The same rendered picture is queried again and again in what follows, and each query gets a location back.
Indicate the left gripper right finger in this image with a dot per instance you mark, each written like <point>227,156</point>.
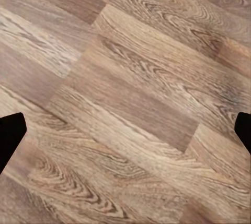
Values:
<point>243,129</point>

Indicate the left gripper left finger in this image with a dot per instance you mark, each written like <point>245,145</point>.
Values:
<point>12,130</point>

